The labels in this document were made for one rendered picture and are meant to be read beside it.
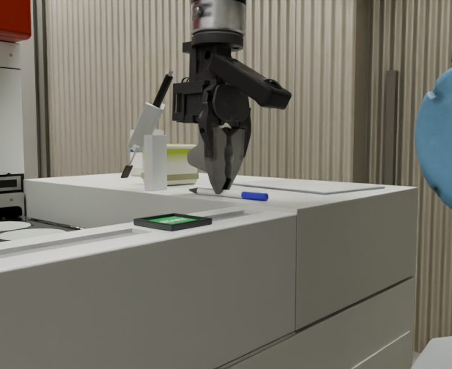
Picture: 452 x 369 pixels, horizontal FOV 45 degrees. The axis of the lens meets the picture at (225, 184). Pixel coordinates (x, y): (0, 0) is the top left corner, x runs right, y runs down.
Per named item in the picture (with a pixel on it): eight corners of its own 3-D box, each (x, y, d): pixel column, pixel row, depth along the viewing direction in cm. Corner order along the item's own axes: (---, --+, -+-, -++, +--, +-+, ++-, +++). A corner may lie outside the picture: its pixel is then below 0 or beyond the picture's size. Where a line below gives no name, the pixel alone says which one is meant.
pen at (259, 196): (187, 187, 79) (264, 193, 69) (192, 186, 79) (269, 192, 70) (187, 193, 79) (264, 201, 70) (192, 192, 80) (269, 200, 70)
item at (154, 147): (126, 189, 86) (124, 103, 84) (145, 187, 89) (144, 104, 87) (152, 191, 82) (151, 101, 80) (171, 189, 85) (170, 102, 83)
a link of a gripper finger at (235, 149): (213, 189, 81) (213, 127, 80) (245, 192, 77) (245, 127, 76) (198, 191, 78) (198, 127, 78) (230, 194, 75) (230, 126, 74)
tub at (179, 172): (139, 183, 95) (139, 144, 94) (175, 181, 100) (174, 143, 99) (163, 187, 89) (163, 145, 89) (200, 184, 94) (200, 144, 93)
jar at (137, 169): (123, 175, 114) (122, 129, 113) (149, 173, 119) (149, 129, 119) (145, 176, 109) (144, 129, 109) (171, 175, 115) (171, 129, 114)
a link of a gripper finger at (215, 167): (195, 191, 78) (198, 127, 78) (226, 194, 74) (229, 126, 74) (179, 191, 75) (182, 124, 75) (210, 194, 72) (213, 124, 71)
